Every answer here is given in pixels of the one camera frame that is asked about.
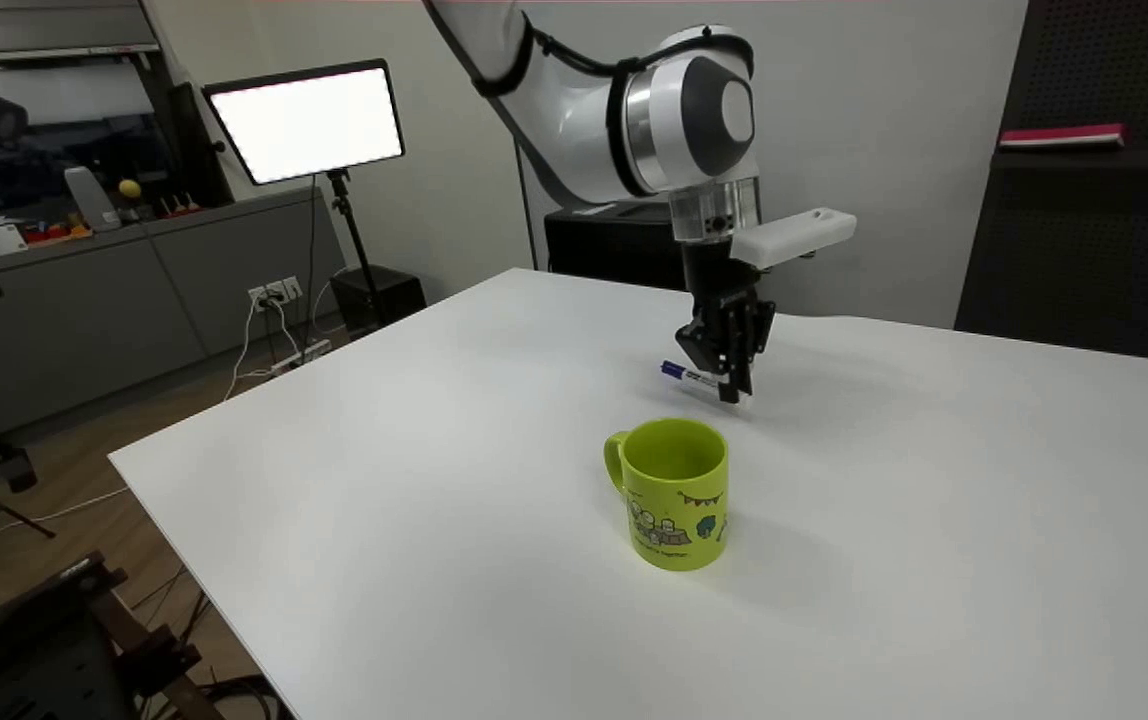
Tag pink book on shelf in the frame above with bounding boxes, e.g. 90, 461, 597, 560
997, 125, 1130, 152

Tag bright LED light panel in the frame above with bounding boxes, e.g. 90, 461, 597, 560
203, 59, 406, 184

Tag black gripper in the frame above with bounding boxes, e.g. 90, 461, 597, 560
676, 240, 778, 405

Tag white wall power socket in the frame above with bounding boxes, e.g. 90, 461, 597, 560
247, 277, 305, 310

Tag black light stand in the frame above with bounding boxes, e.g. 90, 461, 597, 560
328, 170, 425, 332

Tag blue and white marker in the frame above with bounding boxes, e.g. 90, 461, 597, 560
660, 361, 721, 389

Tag yellow-green ceramic mug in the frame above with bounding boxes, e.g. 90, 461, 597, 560
606, 418, 730, 571

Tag black tall shelf cabinet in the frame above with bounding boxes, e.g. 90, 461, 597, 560
957, 0, 1148, 358

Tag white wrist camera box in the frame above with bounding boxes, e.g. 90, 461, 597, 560
734, 209, 855, 271

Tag black computer tower case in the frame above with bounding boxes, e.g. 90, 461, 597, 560
543, 203, 685, 291

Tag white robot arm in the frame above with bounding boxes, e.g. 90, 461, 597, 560
425, 0, 771, 405

